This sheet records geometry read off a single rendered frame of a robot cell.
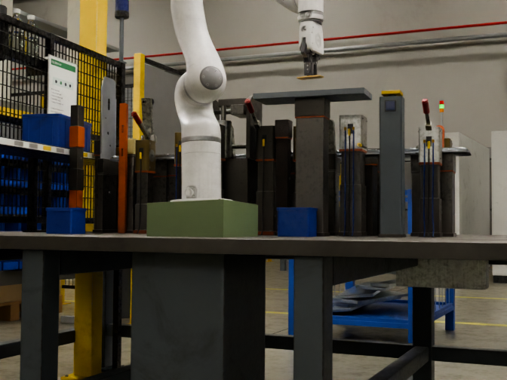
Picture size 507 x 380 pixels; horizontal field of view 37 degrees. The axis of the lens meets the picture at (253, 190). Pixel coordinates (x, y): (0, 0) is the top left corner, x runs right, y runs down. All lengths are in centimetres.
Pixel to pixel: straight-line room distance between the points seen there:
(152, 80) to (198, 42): 361
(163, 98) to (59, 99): 269
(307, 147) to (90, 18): 170
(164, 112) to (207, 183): 382
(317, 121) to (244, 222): 44
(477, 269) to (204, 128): 125
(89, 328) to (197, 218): 168
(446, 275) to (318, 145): 84
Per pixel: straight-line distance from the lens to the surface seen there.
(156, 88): 596
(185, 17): 235
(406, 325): 452
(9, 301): 606
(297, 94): 246
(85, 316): 374
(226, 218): 214
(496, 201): 1046
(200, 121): 228
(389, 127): 242
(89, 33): 383
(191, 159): 226
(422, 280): 302
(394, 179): 240
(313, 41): 250
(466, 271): 300
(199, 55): 229
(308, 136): 247
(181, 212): 218
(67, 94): 348
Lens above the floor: 73
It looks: 3 degrees up
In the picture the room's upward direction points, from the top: straight up
